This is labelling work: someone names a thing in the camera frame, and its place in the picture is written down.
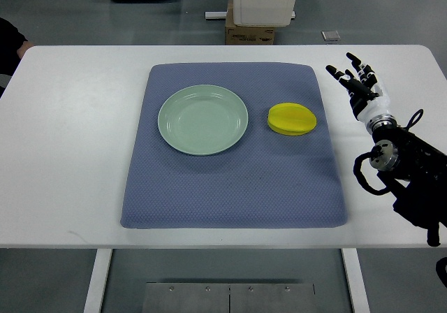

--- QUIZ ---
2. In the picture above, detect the seated person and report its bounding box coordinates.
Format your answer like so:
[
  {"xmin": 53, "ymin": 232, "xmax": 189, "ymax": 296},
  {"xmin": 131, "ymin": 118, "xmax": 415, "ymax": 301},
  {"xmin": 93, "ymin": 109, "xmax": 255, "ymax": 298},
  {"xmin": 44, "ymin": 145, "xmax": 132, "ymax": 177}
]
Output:
[{"xmin": 1, "ymin": 18, "xmax": 34, "ymax": 76}]

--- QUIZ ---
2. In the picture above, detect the white table leg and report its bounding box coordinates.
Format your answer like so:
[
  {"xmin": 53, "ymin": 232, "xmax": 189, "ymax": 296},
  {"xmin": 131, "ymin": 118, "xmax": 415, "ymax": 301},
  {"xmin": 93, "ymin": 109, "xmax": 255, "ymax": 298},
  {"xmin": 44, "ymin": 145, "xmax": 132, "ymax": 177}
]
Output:
[
  {"xmin": 83, "ymin": 249, "xmax": 112, "ymax": 313},
  {"xmin": 341, "ymin": 248, "xmax": 370, "ymax": 313}
]

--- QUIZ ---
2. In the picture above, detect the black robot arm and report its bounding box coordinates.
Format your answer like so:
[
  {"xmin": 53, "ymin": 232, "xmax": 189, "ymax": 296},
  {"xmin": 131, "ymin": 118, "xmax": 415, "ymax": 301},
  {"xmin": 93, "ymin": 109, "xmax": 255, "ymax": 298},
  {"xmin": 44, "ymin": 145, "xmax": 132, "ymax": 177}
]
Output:
[{"xmin": 353, "ymin": 109, "xmax": 446, "ymax": 247}]

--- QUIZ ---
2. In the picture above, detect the brown cardboard box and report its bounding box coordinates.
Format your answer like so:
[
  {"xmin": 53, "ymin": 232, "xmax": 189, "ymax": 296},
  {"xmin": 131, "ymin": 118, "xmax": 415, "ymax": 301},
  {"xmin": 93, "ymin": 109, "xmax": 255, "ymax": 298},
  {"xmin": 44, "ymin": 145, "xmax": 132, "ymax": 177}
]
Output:
[{"xmin": 225, "ymin": 0, "xmax": 275, "ymax": 45}]

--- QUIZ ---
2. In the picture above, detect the left white table leg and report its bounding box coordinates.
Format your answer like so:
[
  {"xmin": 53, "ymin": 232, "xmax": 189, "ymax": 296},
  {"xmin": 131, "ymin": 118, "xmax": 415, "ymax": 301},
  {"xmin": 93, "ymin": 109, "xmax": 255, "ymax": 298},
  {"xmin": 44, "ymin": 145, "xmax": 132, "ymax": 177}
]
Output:
[{"xmin": 83, "ymin": 249, "xmax": 112, "ymax": 313}]

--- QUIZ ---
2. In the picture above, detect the light green plate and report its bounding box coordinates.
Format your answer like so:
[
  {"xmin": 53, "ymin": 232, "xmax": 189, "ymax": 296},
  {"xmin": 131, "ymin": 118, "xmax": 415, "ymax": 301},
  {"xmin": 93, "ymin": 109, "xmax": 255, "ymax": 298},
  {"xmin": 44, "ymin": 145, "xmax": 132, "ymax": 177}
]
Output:
[{"xmin": 158, "ymin": 85, "xmax": 249, "ymax": 156}]

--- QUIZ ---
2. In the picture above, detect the small grey floor plate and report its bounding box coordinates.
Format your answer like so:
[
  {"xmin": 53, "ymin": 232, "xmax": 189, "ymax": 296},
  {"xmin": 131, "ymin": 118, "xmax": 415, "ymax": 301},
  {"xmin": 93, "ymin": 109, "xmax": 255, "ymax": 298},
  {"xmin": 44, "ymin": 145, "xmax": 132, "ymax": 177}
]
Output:
[{"xmin": 321, "ymin": 30, "xmax": 341, "ymax": 42}]

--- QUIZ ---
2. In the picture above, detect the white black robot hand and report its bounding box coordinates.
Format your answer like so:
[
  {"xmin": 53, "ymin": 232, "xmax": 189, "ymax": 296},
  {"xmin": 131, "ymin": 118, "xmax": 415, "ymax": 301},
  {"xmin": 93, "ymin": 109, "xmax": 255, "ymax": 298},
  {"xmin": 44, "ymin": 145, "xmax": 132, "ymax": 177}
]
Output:
[{"xmin": 325, "ymin": 52, "xmax": 397, "ymax": 135}]

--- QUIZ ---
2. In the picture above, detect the yellow starfruit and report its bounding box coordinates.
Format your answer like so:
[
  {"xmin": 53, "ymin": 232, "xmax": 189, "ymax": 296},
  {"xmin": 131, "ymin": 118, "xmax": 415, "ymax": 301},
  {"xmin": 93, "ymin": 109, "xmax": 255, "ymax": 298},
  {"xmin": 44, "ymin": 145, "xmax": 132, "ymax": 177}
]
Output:
[{"xmin": 268, "ymin": 103, "xmax": 317, "ymax": 136}]

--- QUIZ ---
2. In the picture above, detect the white floor bracket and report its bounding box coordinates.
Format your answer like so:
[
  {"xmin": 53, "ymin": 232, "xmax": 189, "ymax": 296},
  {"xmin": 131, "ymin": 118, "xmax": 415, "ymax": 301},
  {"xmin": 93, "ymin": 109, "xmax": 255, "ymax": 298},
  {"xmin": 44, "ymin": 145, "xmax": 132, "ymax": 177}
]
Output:
[{"xmin": 205, "ymin": 10, "xmax": 295, "ymax": 26}]

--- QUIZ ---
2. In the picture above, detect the right white table leg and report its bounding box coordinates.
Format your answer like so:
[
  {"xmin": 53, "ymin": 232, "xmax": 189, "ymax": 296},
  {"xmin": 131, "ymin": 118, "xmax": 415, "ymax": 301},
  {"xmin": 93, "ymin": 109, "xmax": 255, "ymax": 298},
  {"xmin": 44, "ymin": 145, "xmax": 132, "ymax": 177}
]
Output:
[{"xmin": 341, "ymin": 248, "xmax": 370, "ymax": 313}]

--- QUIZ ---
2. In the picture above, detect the blue textured mat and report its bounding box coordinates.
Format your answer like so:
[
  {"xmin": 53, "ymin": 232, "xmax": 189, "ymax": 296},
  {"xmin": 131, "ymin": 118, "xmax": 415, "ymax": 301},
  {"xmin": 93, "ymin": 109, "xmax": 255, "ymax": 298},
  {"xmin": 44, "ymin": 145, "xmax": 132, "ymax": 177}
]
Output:
[{"xmin": 121, "ymin": 62, "xmax": 347, "ymax": 229}]

